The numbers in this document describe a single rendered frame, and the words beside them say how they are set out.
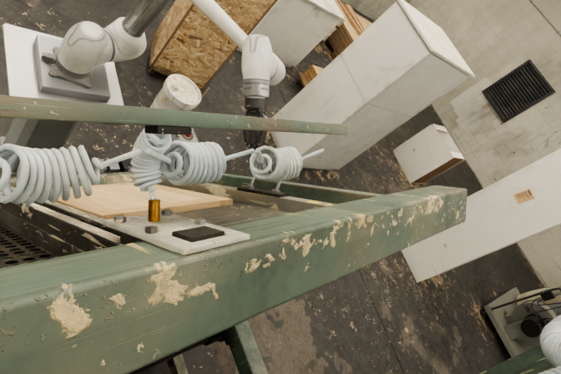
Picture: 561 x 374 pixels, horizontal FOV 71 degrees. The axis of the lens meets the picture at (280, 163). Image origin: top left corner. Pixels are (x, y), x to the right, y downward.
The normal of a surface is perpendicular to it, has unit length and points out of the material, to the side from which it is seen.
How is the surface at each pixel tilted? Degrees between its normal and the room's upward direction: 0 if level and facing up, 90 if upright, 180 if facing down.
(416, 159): 90
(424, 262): 90
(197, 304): 36
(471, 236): 90
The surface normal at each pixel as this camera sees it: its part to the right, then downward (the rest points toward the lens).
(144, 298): 0.75, 0.07
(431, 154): -0.69, -0.05
